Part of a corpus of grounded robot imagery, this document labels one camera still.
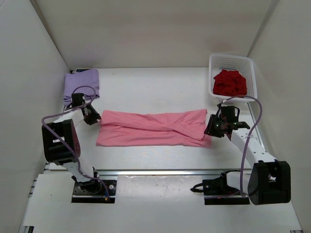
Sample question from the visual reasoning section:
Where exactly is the pink t shirt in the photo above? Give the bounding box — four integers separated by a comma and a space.
96, 109, 211, 148

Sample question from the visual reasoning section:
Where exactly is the purple t shirt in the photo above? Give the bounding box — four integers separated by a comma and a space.
63, 69, 100, 106

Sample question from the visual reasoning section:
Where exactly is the red t shirt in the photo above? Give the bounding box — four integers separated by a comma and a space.
213, 69, 247, 97

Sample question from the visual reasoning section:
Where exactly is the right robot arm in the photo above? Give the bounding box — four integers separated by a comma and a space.
204, 104, 291, 205

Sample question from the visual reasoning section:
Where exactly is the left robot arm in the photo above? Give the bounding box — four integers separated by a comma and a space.
41, 93, 103, 194

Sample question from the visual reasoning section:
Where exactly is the dark label sticker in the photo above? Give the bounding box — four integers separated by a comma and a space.
75, 69, 90, 73

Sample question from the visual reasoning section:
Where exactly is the white plastic laundry basket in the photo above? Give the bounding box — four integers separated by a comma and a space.
208, 54, 257, 105

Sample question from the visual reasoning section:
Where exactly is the aluminium rail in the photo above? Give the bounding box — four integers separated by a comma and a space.
99, 169, 224, 176

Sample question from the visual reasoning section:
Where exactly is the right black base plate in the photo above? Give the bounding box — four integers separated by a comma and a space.
190, 177, 250, 205

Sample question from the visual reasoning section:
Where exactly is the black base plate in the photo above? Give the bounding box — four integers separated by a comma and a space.
71, 180, 117, 204
190, 177, 250, 205

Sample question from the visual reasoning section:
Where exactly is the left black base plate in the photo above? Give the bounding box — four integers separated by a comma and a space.
71, 180, 117, 204

